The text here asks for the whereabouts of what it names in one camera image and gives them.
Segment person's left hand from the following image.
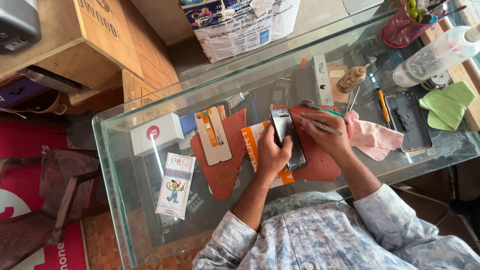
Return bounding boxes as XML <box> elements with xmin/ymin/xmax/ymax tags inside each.
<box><xmin>257</xmin><ymin>124</ymin><xmax>294</xmax><ymax>178</ymax></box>

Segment person's right hand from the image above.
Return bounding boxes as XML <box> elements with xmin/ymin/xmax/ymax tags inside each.
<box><xmin>299</xmin><ymin>110</ymin><xmax>354</xmax><ymax>159</ymax></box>

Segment silver tweezers with dotted grip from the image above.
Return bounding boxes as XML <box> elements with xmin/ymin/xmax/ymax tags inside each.
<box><xmin>292</xmin><ymin>113</ymin><xmax>344</xmax><ymax>137</ymax></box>

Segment black phone frame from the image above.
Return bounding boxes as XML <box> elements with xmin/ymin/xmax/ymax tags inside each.
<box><xmin>269</xmin><ymin>108</ymin><xmax>308</xmax><ymax>172</ymax></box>

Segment orange and white packet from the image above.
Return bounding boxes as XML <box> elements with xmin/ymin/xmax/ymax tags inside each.
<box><xmin>241</xmin><ymin>120</ymin><xmax>296</xmax><ymax>188</ymax></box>

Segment red perforated mat piece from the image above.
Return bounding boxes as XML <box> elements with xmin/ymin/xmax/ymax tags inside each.
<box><xmin>273</xmin><ymin>104</ymin><xmax>342</xmax><ymax>183</ymax></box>
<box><xmin>190</xmin><ymin>108</ymin><xmax>247</xmax><ymax>201</ymax></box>

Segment plain silver tweezers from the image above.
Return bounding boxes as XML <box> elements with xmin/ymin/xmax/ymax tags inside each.
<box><xmin>346</xmin><ymin>86</ymin><xmax>361</xmax><ymax>113</ymax></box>

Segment pink cloth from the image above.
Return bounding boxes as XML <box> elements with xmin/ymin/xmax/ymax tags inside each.
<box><xmin>344</xmin><ymin>110</ymin><xmax>405</xmax><ymax>161</ymax></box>

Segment yellow rubber band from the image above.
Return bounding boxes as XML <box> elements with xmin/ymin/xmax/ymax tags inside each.
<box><xmin>216</xmin><ymin>170</ymin><xmax>236</xmax><ymax>185</ymax></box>

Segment blue pry tool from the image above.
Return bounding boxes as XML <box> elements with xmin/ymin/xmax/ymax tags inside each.
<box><xmin>250</xmin><ymin>91</ymin><xmax>260</xmax><ymax>125</ymax></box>

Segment long white box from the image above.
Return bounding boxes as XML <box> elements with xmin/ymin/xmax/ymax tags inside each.
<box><xmin>311</xmin><ymin>54</ymin><xmax>335</xmax><ymax>107</ymax></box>

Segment replacement phone display panel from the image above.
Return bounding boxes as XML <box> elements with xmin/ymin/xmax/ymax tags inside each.
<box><xmin>194</xmin><ymin>106</ymin><xmax>233</xmax><ymax>167</ymax></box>

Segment brown stained glue bottle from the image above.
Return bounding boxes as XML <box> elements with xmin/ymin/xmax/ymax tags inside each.
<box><xmin>336</xmin><ymin>57</ymin><xmax>378</xmax><ymax>94</ymax></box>

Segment orange screwdriver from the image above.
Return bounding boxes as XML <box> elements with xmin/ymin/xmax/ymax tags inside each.
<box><xmin>376</xmin><ymin>87</ymin><xmax>391</xmax><ymax>124</ymax></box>

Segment white glue tube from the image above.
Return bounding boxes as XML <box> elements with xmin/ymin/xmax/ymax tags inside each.
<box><xmin>227</xmin><ymin>91</ymin><xmax>250</xmax><ymax>110</ymax></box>

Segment black phone back housing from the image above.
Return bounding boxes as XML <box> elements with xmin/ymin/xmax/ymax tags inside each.
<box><xmin>384</xmin><ymin>90</ymin><xmax>433</xmax><ymax>153</ymax></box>

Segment white packet with cartoon print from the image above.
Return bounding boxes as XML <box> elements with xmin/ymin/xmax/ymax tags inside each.
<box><xmin>155</xmin><ymin>152</ymin><xmax>197</xmax><ymax>220</ymax></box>

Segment person's blue patterned shirt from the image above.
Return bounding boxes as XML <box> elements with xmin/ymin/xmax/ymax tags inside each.
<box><xmin>192</xmin><ymin>183</ymin><xmax>480</xmax><ymax>270</ymax></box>

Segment white box with red circle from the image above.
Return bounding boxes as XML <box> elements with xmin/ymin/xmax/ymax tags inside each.
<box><xmin>130</xmin><ymin>112</ymin><xmax>185</xmax><ymax>157</ymax></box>

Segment green cloth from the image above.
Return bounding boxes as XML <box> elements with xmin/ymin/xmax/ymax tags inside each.
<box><xmin>419</xmin><ymin>80</ymin><xmax>478</xmax><ymax>131</ymax></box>

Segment clear plastic squeeze bottle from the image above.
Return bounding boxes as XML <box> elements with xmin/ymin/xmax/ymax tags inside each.
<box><xmin>392</xmin><ymin>23</ymin><xmax>480</xmax><ymax>88</ymax></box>

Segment pink mesh tool holder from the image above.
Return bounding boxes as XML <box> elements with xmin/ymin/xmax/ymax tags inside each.
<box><xmin>380</xmin><ymin>0</ymin><xmax>448</xmax><ymax>49</ymax></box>

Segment printed white woven bag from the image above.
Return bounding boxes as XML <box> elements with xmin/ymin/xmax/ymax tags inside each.
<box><xmin>179</xmin><ymin>0</ymin><xmax>301</xmax><ymax>64</ymax></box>

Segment glass display counter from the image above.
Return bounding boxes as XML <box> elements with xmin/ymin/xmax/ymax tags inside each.
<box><xmin>91</xmin><ymin>0</ymin><xmax>480</xmax><ymax>270</ymax></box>

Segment brown plastic chair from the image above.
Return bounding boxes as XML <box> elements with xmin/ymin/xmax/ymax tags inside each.
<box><xmin>0</xmin><ymin>149</ymin><xmax>110</xmax><ymax>270</ymax></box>

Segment metal pipe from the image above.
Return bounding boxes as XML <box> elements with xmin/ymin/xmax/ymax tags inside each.
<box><xmin>18</xmin><ymin>65</ymin><xmax>82</xmax><ymax>95</ymax></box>

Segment brown cardboard box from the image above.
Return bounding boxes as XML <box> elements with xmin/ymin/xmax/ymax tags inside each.
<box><xmin>0</xmin><ymin>0</ymin><xmax>145</xmax><ymax>91</ymax></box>

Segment red printed floor banner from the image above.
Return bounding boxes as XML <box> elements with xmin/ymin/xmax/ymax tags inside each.
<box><xmin>0</xmin><ymin>119</ymin><xmax>88</xmax><ymax>270</ymax></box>

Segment black device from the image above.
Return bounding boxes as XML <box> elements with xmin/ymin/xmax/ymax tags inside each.
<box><xmin>0</xmin><ymin>0</ymin><xmax>42</xmax><ymax>55</ymax></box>

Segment green handled brush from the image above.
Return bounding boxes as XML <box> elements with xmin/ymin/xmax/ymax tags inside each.
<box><xmin>299</xmin><ymin>99</ymin><xmax>345</xmax><ymax>119</ymax></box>

